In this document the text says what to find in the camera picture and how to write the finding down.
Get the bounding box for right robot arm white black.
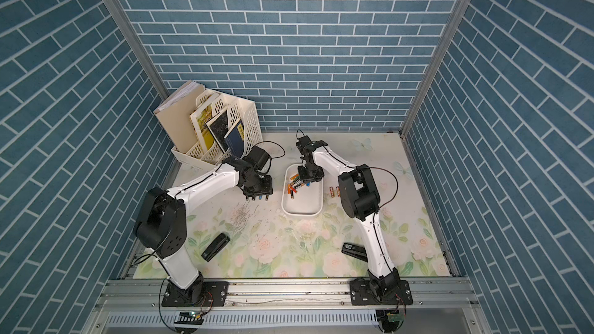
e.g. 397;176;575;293
296;135;400;282

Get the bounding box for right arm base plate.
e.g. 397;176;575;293
349;278;413;306

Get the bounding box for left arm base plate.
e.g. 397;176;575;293
161;281;229;309

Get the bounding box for yellow cover book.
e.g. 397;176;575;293
190;91;219;156

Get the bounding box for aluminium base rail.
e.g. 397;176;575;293
84;277;490;333

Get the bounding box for beige paper folder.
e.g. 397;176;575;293
154;80;205;153

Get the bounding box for black cover book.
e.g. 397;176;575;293
207;107;229;153

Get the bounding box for dark blue book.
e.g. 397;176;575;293
224;119;245;158

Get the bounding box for white plastic storage box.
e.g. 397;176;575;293
282;164;323;217

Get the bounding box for white perforated file organizer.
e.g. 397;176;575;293
155;80;262;170

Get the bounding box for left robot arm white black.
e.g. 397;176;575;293
134;146;273;292

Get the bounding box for white vented cable duct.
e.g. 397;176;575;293
105;309;377;329

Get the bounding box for black stapler left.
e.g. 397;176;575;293
201;233;230;262

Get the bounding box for black stapler right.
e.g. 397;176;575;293
341;243;368;263

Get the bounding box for black stapler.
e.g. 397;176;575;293
201;233;230;262
341;243;368;263

